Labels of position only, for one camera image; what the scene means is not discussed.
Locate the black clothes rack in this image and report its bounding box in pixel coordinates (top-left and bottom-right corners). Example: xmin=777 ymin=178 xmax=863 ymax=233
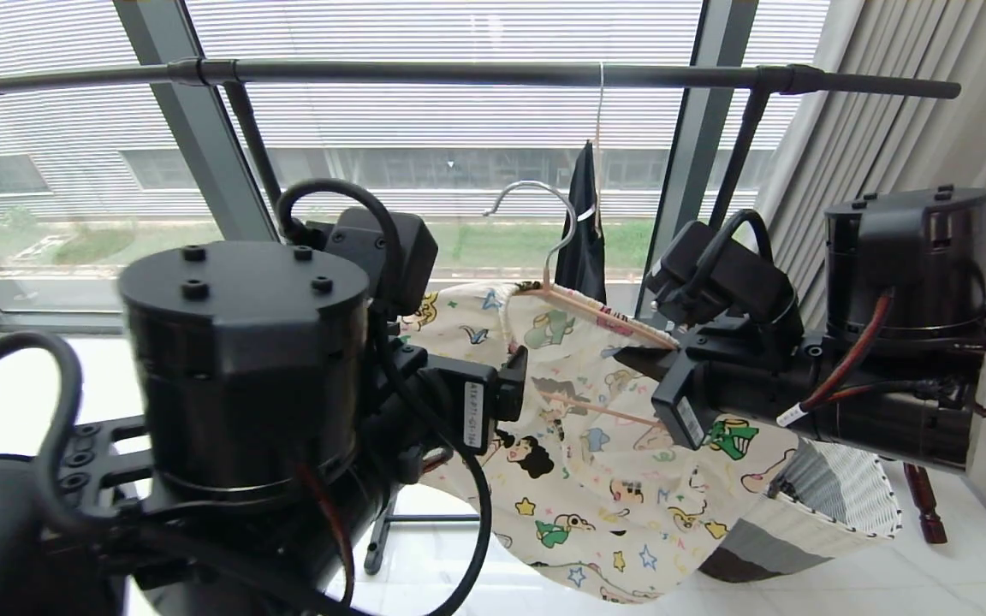
xmin=0 ymin=58 xmax=963 ymax=576

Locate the black cable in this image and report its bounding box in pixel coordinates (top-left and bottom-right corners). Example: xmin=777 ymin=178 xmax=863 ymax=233
xmin=0 ymin=332 xmax=85 ymax=531
xmin=690 ymin=208 xmax=775 ymax=296
xmin=275 ymin=178 xmax=494 ymax=616

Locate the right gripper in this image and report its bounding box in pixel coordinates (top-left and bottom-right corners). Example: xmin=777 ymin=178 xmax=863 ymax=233
xmin=613 ymin=329 xmax=811 ymax=450

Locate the beige curtain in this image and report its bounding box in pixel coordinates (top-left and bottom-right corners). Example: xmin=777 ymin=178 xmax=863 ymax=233
xmin=754 ymin=0 xmax=986 ymax=326

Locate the black garment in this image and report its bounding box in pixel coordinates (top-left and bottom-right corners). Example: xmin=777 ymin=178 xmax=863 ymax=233
xmin=555 ymin=141 xmax=607 ymax=305

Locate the dark brown wooden coat stand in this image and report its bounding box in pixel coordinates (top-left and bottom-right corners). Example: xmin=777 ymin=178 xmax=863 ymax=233
xmin=904 ymin=462 xmax=947 ymax=545

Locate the white laundry basket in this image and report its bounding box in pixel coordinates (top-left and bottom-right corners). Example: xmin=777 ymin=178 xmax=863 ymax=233
xmin=698 ymin=436 xmax=903 ymax=584

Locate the pink clothes hanger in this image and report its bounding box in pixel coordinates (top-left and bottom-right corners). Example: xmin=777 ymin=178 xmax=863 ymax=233
xmin=591 ymin=62 xmax=607 ymax=236
xmin=483 ymin=180 xmax=682 ymax=429

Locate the cream printed garment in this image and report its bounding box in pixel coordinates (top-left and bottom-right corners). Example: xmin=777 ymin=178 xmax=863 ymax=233
xmin=399 ymin=281 xmax=802 ymax=605

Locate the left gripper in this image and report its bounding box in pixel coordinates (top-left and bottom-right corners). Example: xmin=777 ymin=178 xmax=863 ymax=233
xmin=412 ymin=346 xmax=530 ymax=450

